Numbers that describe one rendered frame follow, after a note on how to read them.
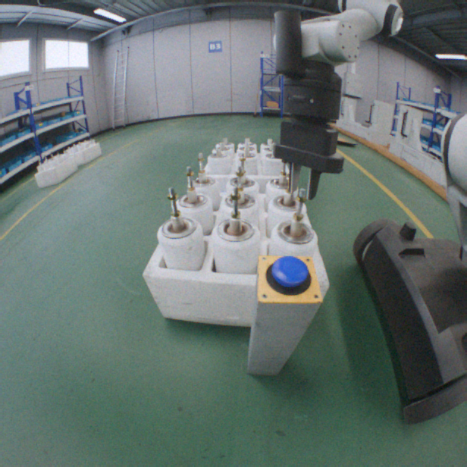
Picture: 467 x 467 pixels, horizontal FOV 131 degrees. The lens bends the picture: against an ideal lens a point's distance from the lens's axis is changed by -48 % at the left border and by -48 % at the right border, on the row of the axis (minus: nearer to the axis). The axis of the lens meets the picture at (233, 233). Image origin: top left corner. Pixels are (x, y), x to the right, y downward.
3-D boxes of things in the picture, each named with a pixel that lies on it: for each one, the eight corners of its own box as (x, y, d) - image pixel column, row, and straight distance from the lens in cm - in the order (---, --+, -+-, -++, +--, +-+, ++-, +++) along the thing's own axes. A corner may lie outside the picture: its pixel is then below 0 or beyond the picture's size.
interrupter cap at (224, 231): (216, 244, 38) (216, 241, 37) (216, 221, 44) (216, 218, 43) (258, 242, 38) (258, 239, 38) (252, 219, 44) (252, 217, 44)
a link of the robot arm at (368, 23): (318, 38, 47) (355, 23, 64) (367, 57, 44) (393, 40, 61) (318, -8, 44) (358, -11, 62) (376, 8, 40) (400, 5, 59)
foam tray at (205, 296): (292, 236, 82) (299, 195, 73) (308, 327, 57) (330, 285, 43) (194, 232, 84) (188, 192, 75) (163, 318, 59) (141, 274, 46)
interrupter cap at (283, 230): (294, 251, 37) (295, 248, 37) (268, 230, 41) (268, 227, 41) (321, 236, 42) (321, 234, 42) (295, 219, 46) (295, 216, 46)
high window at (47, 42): (89, 67, 786) (88, 42, 817) (45, 70, 659) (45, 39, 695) (87, 68, 791) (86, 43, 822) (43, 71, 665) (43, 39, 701)
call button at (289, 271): (302, 267, 26) (305, 255, 25) (306, 293, 23) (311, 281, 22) (270, 266, 25) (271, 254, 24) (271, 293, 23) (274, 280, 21)
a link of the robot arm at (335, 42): (307, 92, 40) (308, 36, 42) (362, 99, 34) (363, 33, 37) (257, 85, 32) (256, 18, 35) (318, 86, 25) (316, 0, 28)
